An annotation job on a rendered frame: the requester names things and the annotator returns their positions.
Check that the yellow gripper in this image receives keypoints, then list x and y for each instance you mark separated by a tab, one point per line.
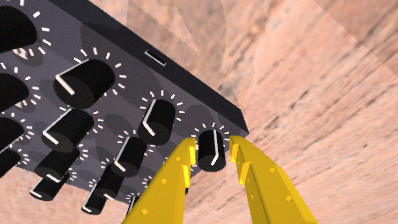
272	197

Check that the black knob box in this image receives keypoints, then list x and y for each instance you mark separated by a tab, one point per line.
117	83

